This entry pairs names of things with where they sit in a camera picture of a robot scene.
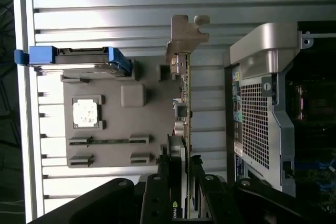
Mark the silver CPU chip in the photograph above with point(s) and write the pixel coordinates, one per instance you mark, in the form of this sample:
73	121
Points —
85	113

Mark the open black PC case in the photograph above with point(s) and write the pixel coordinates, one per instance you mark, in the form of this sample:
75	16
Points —
257	129

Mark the hard disk in blue carrier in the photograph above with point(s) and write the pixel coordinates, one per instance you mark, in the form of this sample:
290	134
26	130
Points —
42	54

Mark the green motherboard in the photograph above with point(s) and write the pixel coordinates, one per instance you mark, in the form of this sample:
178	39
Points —
325	176

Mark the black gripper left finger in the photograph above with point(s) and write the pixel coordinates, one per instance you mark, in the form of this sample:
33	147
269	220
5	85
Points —
155	200

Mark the green RAM stick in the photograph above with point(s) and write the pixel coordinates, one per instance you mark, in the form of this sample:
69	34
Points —
110	141

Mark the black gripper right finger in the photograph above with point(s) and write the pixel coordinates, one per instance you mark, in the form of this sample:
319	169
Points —
215	203

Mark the grey parts rack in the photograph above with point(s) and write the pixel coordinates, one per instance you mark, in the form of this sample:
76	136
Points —
118	124

